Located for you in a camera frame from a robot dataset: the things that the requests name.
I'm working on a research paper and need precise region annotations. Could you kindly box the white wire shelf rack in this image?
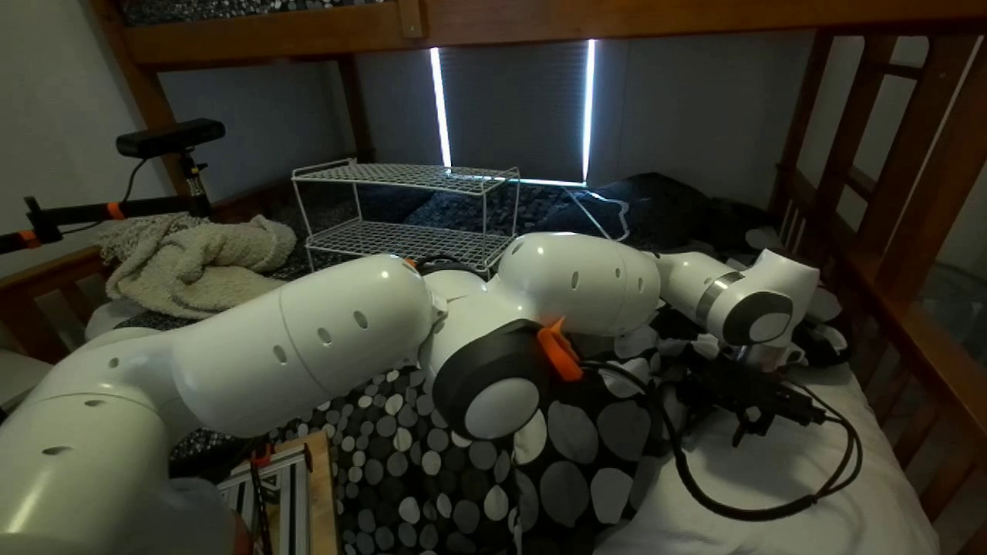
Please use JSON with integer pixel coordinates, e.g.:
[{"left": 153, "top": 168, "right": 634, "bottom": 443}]
[{"left": 291, "top": 158, "right": 634, "bottom": 276}]

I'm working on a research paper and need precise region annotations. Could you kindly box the wooden board stand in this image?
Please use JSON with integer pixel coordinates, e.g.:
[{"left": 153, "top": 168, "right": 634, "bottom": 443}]
[{"left": 219, "top": 429, "right": 343, "bottom": 555}]

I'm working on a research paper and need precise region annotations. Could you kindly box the black spotted comforter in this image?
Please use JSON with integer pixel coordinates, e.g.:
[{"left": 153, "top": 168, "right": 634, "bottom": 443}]
[{"left": 168, "top": 286, "right": 857, "bottom": 555}]

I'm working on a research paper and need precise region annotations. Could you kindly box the black stereo camera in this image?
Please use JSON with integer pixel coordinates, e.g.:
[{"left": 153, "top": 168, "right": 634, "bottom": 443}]
[{"left": 113, "top": 113, "right": 227, "bottom": 161}]

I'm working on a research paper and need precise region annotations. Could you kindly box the white mattress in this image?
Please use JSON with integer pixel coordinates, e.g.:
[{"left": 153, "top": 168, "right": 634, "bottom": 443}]
[{"left": 597, "top": 358, "right": 943, "bottom": 555}]

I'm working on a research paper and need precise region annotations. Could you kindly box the beige towel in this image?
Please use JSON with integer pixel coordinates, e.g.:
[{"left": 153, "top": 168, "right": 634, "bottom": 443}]
[{"left": 87, "top": 213, "right": 301, "bottom": 336}]

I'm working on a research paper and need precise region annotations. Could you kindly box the spotted comforter on bunk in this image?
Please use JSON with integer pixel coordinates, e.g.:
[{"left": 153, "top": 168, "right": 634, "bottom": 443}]
[{"left": 121, "top": 0, "right": 399, "bottom": 27}]

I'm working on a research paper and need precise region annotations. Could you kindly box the dark window blind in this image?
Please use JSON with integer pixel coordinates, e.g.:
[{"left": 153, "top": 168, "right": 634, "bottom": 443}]
[{"left": 426, "top": 38, "right": 603, "bottom": 192}]

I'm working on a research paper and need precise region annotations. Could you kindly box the orange cable clip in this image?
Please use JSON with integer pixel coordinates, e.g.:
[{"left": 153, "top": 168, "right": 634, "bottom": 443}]
[{"left": 534, "top": 315, "right": 586, "bottom": 386}]

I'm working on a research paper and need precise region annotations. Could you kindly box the dark blanket pile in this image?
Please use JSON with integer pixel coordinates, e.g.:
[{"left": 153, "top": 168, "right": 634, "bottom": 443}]
[{"left": 390, "top": 168, "right": 785, "bottom": 259}]

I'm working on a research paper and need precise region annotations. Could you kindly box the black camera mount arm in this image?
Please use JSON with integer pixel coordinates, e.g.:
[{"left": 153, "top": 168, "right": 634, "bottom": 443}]
[{"left": 0, "top": 148, "right": 212, "bottom": 259}]

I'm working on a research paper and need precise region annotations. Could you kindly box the wooden bunk bed frame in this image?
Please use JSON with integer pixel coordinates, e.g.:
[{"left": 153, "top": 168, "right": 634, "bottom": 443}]
[{"left": 0, "top": 0, "right": 987, "bottom": 555}]

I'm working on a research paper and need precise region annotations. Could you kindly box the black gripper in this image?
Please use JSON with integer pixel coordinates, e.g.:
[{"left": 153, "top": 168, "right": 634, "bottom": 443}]
[{"left": 689, "top": 350, "right": 828, "bottom": 431}]

